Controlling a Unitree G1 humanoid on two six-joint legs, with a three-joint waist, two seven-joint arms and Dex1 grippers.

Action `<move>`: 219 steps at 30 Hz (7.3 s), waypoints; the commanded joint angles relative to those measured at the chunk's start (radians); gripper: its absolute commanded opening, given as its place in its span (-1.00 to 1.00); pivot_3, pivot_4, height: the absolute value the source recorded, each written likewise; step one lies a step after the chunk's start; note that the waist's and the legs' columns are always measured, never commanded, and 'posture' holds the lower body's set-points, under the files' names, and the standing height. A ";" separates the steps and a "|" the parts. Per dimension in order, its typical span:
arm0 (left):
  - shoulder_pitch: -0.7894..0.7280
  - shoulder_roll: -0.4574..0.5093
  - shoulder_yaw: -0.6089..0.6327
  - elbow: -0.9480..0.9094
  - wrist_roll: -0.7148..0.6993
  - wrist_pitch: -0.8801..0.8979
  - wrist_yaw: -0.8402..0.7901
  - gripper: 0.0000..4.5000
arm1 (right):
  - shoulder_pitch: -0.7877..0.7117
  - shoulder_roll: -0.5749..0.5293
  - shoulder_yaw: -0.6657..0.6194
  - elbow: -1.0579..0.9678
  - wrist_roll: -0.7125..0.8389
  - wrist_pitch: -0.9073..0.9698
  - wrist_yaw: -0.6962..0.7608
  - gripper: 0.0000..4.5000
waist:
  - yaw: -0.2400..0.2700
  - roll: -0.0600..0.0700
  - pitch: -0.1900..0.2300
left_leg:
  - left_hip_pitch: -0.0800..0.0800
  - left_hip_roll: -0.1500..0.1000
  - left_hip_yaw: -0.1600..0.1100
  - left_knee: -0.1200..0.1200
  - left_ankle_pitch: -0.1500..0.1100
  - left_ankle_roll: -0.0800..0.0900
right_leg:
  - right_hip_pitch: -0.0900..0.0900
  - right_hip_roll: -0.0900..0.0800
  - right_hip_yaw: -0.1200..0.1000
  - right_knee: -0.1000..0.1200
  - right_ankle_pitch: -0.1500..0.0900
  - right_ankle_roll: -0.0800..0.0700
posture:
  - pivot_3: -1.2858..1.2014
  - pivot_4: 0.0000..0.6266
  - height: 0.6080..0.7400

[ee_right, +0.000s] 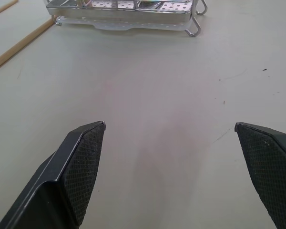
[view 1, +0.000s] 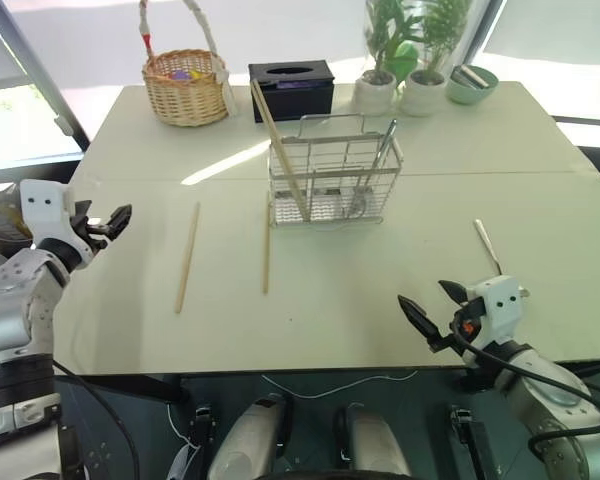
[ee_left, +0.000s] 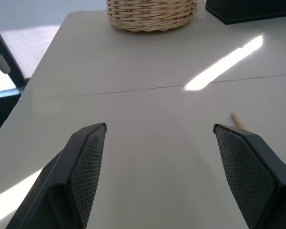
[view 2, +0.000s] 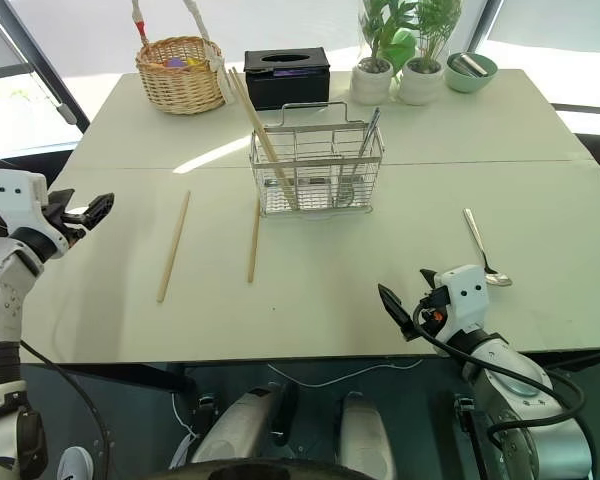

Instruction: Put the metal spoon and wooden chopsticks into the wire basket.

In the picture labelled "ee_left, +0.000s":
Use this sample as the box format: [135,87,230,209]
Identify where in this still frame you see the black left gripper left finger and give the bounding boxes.
[5,122,107,229]

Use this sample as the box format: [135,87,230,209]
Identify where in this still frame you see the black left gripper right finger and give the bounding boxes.
[213,123,286,229]

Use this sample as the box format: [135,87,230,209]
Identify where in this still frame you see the wooden chopstick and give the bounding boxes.
[230,113,246,130]

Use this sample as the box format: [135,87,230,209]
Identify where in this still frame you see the black flat tray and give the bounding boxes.
[204,0,286,25]

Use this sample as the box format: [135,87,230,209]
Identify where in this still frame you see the woven wicker basket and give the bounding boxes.
[106,0,197,33]

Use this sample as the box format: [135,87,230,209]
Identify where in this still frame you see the white blind cord pull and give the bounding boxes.
[0,38,11,74]

